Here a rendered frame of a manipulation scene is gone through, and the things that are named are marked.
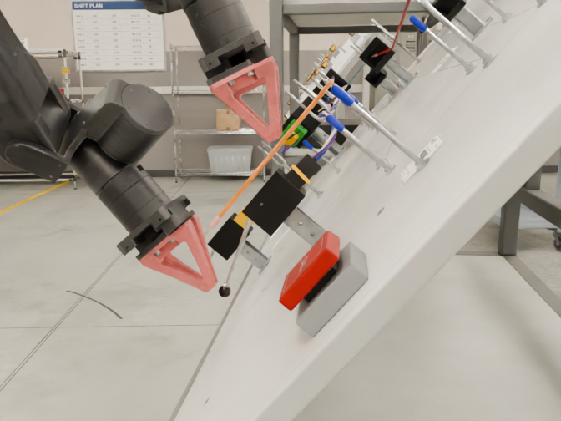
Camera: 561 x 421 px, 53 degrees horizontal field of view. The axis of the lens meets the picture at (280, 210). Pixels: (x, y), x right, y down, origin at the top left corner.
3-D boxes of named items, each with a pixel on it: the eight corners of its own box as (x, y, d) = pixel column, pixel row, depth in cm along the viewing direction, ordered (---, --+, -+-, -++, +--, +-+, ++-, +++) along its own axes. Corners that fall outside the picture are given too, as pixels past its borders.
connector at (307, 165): (289, 196, 62) (275, 184, 61) (320, 165, 61) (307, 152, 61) (289, 199, 59) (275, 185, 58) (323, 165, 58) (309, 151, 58)
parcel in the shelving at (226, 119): (215, 131, 750) (214, 109, 744) (218, 129, 790) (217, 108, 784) (240, 130, 750) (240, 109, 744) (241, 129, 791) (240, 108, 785)
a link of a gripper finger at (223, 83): (305, 124, 61) (267, 43, 60) (305, 125, 54) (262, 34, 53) (249, 151, 62) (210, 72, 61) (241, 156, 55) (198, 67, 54)
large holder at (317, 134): (368, 117, 138) (323, 78, 137) (340, 155, 127) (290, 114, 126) (353, 133, 143) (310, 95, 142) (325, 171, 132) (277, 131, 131)
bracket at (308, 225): (317, 246, 63) (283, 218, 63) (331, 230, 63) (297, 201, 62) (317, 256, 59) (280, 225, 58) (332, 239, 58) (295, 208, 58)
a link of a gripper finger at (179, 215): (239, 261, 64) (184, 199, 64) (229, 278, 57) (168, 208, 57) (194, 298, 65) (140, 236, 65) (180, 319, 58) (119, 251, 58)
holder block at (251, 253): (235, 297, 101) (192, 261, 101) (278, 248, 98) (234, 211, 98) (229, 306, 97) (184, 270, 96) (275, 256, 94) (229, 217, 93)
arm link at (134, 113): (22, 100, 60) (-2, 159, 55) (68, 27, 53) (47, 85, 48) (124, 150, 66) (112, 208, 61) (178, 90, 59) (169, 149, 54)
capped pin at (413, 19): (476, 67, 59) (413, 12, 58) (465, 78, 60) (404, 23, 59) (477, 63, 60) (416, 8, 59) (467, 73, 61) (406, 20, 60)
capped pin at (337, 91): (414, 174, 47) (316, 89, 47) (424, 160, 48) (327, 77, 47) (422, 169, 46) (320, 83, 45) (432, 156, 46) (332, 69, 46)
